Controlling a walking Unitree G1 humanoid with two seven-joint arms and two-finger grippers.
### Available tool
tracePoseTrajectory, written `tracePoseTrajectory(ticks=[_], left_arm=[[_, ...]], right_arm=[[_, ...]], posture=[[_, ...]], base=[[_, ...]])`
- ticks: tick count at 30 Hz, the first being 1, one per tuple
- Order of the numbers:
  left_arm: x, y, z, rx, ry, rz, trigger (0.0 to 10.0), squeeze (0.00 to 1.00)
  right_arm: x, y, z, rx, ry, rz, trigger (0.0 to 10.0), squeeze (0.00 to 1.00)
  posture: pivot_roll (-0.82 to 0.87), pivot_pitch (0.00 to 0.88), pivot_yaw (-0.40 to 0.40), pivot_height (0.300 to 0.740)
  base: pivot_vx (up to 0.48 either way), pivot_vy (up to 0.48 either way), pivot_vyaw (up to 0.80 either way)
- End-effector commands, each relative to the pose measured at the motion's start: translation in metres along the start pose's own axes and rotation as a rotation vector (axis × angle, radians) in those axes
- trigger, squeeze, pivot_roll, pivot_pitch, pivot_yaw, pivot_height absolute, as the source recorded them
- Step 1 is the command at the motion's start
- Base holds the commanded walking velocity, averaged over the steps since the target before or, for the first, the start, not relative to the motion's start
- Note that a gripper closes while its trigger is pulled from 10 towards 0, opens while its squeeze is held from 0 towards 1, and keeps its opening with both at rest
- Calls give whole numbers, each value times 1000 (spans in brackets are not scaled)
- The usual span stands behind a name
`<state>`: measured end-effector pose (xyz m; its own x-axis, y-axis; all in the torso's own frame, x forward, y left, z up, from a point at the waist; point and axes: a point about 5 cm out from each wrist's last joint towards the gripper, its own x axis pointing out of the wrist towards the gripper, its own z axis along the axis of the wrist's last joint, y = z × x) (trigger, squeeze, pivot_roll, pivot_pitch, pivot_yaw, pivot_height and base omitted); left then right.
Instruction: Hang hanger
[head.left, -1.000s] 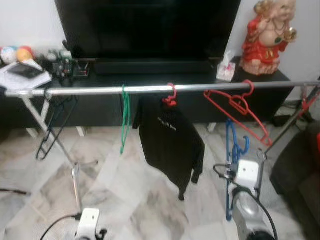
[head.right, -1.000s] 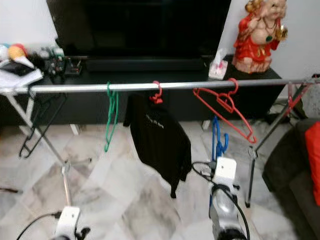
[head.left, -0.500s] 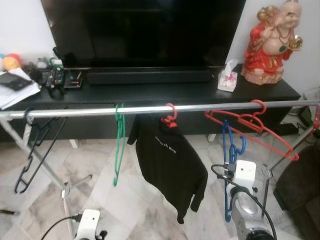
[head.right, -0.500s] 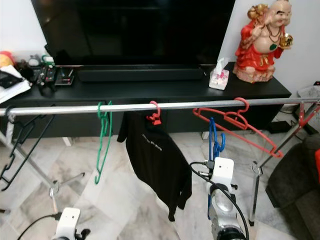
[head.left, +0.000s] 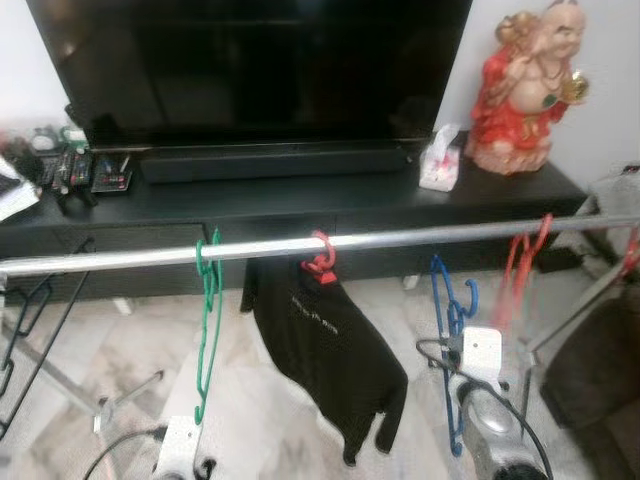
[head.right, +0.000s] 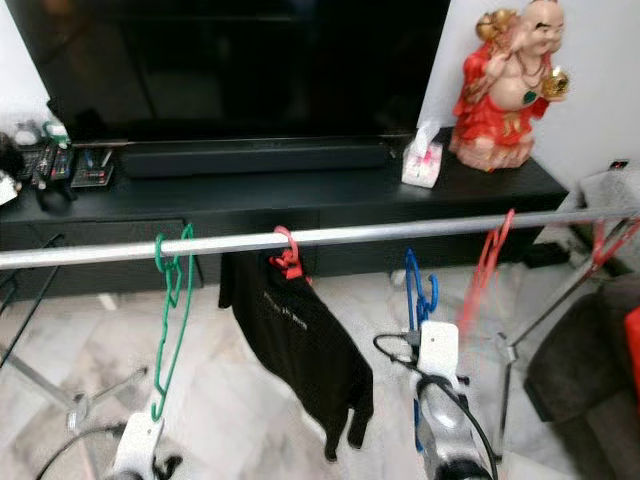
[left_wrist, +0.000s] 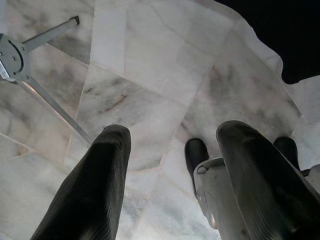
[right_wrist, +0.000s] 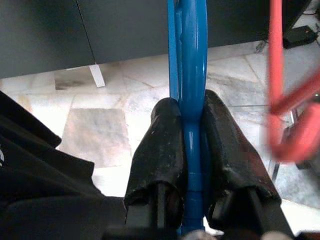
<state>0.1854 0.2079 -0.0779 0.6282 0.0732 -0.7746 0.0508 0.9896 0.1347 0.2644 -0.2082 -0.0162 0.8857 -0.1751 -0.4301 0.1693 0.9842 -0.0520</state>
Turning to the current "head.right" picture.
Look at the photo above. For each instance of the green plastic clothes hanger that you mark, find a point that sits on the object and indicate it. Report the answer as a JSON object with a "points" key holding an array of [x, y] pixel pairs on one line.
{"points": [[160, 265]]}

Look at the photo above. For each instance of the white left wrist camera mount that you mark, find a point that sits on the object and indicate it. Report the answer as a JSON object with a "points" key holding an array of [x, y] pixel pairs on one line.
{"points": [[138, 450]]}

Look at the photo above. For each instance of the red laughing buddha figurine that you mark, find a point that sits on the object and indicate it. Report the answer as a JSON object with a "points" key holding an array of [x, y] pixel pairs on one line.
{"points": [[505, 95]]}

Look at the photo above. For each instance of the black soundbar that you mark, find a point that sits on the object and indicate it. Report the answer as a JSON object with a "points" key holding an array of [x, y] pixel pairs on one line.
{"points": [[255, 158]]}

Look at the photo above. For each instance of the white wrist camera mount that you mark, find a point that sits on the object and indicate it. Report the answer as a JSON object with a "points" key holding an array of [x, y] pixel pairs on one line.
{"points": [[438, 350], [138, 450]]}

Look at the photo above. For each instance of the black low tv cabinet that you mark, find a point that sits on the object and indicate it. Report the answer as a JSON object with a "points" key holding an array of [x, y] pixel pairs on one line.
{"points": [[280, 200]]}

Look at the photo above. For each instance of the dark brown fabric sofa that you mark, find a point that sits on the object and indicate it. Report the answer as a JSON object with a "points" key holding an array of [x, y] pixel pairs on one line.
{"points": [[580, 380]]}

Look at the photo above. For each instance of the black remote control caddy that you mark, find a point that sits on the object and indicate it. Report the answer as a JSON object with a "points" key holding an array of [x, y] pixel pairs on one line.
{"points": [[52, 168], [92, 170]]}

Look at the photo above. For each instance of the white tissue box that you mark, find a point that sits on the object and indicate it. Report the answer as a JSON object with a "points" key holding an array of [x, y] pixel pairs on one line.
{"points": [[422, 165]]}

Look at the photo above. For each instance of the white green small device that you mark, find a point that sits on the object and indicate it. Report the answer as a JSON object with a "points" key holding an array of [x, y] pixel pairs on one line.
{"points": [[32, 135]]}

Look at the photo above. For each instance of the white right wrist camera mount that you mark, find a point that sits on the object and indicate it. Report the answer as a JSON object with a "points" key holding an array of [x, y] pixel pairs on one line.
{"points": [[438, 350]]}

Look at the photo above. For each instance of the silver metal clothes rack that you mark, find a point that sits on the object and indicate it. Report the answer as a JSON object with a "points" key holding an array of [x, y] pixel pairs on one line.
{"points": [[360, 231]]}

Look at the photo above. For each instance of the black flat screen television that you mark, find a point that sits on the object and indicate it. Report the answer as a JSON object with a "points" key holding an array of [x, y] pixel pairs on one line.
{"points": [[230, 65]]}

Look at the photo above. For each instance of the white paper stack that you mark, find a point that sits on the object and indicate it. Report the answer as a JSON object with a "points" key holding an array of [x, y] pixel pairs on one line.
{"points": [[8, 190]]}

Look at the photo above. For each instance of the red plastic clothes hanger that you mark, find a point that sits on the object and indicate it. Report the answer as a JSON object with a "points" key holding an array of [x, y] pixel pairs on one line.
{"points": [[610, 252], [485, 270], [290, 265]]}

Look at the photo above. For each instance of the blue plastic clothes hanger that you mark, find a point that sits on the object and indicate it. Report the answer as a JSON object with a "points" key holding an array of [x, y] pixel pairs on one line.
{"points": [[410, 280]]}

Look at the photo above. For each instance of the black printed t-shirt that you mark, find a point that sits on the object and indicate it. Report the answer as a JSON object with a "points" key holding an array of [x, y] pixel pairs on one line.
{"points": [[295, 335]]}

